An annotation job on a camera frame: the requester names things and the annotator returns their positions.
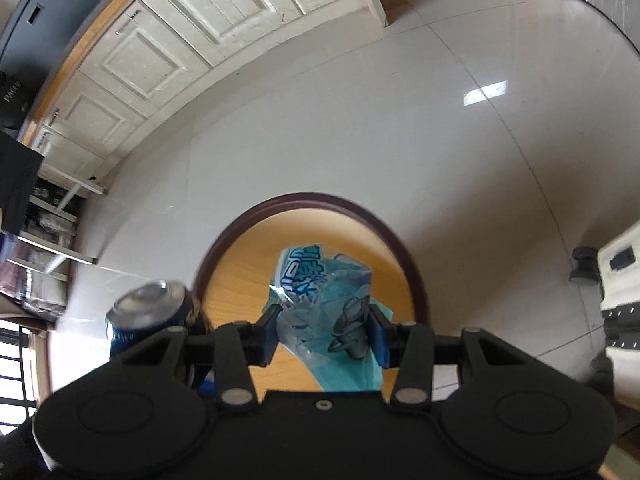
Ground white kitchen cabinet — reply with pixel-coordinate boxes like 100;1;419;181
20;0;386;196

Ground black printed bag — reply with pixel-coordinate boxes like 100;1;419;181
0;71;37;131

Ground dark cloth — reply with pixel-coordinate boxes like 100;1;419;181
0;132;47;235

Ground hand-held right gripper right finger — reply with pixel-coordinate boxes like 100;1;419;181
367;305;536;409

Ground teal plastic wrapper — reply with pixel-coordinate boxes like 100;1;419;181
258;245;396;392

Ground grey countertop with wooden edge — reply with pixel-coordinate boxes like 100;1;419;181
0;0;183;141

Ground blue aluminium can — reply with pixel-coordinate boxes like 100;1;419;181
105;280;196;363

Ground yellow bin with brown rim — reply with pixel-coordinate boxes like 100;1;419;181
191;192;432;392

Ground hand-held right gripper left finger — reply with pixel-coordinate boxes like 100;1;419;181
110;305;282;411

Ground white metal rack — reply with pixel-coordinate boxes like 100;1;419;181
7;157;109;281

